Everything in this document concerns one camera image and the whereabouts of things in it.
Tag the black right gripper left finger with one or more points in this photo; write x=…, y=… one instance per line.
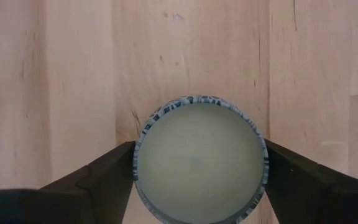
x=57, y=202

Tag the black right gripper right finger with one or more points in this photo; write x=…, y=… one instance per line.
x=315, y=199

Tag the pale candle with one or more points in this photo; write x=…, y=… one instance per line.
x=197, y=161

